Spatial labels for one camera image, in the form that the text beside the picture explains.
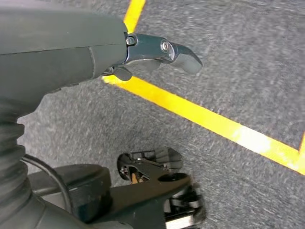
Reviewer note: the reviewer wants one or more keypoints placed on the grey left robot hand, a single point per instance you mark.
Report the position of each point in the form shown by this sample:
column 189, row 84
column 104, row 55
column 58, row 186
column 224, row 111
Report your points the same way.
column 47, row 41

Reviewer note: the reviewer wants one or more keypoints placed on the yellow floor tape square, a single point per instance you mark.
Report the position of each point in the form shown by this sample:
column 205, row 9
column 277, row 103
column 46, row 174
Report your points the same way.
column 190, row 109

